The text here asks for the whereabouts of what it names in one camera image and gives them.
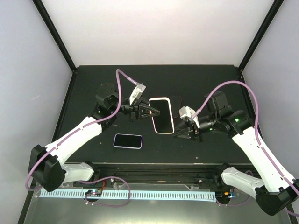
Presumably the magenta bare phone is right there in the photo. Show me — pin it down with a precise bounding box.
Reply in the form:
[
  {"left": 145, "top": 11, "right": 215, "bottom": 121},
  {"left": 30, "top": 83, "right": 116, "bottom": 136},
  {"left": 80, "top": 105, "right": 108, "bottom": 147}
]
[{"left": 170, "top": 96, "right": 182, "bottom": 118}]

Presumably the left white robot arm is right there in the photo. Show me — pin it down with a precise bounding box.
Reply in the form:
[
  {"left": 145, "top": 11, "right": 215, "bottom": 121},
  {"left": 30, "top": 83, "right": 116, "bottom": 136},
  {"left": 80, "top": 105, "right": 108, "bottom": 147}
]
[{"left": 28, "top": 83, "right": 160, "bottom": 192}]

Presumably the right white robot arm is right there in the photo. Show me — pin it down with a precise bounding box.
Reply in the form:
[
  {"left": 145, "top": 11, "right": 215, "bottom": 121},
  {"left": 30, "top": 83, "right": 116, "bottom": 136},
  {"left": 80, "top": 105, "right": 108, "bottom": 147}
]
[{"left": 175, "top": 91, "right": 299, "bottom": 216}]

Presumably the phone in lilac case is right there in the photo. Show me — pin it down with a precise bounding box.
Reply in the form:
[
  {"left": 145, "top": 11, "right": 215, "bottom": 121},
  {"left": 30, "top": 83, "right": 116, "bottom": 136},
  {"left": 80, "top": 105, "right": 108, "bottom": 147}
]
[{"left": 113, "top": 133, "right": 143, "bottom": 149}]

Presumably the black table mat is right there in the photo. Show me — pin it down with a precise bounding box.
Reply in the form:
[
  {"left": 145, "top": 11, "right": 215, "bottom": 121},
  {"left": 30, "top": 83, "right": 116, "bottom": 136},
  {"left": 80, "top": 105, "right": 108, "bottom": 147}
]
[{"left": 59, "top": 65, "right": 249, "bottom": 164}]

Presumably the right small circuit board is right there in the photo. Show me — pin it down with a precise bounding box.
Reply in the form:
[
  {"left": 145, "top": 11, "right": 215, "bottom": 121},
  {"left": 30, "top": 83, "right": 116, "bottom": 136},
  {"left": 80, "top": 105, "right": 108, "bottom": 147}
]
[{"left": 215, "top": 189, "right": 240, "bottom": 198}]

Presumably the small circuit board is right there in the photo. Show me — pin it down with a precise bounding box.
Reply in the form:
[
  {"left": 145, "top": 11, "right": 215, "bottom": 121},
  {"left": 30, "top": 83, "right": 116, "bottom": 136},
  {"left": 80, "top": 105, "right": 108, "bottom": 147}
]
[
  {"left": 85, "top": 189, "right": 102, "bottom": 197},
  {"left": 215, "top": 189, "right": 240, "bottom": 198}
]

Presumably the left small circuit board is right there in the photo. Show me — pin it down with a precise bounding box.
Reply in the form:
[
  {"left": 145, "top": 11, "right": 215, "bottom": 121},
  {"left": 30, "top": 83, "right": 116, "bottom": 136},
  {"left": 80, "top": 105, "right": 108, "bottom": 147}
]
[{"left": 85, "top": 189, "right": 102, "bottom": 197}]

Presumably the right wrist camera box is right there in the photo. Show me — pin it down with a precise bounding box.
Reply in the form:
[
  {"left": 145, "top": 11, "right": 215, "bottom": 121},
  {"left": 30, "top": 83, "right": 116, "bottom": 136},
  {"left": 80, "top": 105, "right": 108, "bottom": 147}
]
[{"left": 179, "top": 106, "right": 195, "bottom": 121}]

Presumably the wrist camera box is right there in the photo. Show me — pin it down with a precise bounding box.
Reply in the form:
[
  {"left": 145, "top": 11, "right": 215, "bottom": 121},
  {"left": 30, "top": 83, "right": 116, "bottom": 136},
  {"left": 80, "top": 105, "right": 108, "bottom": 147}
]
[
  {"left": 179, "top": 106, "right": 195, "bottom": 121},
  {"left": 129, "top": 84, "right": 146, "bottom": 105}
]

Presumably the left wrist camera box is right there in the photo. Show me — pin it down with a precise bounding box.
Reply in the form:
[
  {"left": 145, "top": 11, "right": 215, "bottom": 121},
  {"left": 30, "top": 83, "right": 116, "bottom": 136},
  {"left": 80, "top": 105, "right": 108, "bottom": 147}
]
[{"left": 129, "top": 84, "right": 146, "bottom": 105}]

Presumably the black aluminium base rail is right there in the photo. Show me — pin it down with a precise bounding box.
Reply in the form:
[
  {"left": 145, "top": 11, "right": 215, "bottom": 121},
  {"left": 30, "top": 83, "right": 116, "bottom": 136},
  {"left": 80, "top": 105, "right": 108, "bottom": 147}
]
[{"left": 87, "top": 163, "right": 230, "bottom": 188}]

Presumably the light blue slotted cable duct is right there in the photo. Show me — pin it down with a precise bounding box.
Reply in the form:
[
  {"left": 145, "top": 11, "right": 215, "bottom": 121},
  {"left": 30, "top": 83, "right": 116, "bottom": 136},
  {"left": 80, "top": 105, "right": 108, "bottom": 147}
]
[{"left": 39, "top": 189, "right": 216, "bottom": 202}]

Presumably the left black frame post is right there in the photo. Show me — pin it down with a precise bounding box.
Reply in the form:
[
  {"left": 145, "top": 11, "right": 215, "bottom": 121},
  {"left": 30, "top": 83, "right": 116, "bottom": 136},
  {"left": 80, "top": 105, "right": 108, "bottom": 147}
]
[{"left": 32, "top": 0, "right": 77, "bottom": 72}]

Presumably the black frame post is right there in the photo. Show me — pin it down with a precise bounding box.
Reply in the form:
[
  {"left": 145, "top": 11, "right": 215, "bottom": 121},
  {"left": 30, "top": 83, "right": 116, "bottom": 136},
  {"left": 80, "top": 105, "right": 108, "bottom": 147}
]
[
  {"left": 32, "top": 0, "right": 77, "bottom": 72},
  {"left": 238, "top": 0, "right": 284, "bottom": 72}
]

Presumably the right black frame post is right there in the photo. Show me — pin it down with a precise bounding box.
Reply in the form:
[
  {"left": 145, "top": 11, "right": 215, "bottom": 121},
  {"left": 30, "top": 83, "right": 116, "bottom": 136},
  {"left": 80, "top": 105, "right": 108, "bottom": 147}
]
[{"left": 238, "top": 0, "right": 284, "bottom": 72}]

